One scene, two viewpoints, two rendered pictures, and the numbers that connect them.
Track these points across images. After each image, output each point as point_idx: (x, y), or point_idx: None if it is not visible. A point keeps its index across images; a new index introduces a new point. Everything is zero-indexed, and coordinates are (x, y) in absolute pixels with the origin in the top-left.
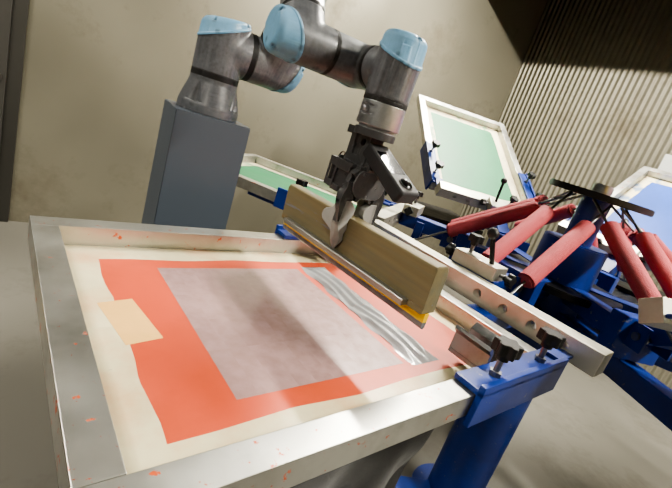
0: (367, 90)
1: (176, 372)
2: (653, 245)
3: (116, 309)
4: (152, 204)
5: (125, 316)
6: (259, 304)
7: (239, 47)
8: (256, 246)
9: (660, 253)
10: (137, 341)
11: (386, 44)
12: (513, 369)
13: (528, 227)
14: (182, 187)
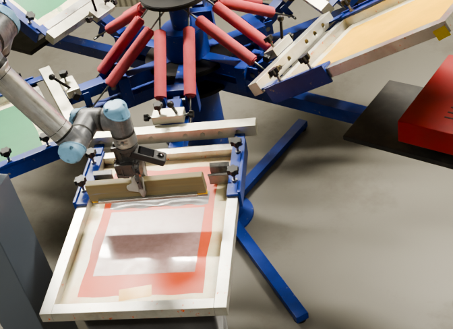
0: (116, 137)
1: (172, 284)
2: (224, 11)
3: (125, 295)
4: None
5: (132, 293)
6: (140, 244)
7: None
8: (83, 223)
9: (231, 15)
10: (150, 292)
11: (114, 118)
12: None
13: (162, 56)
14: (9, 238)
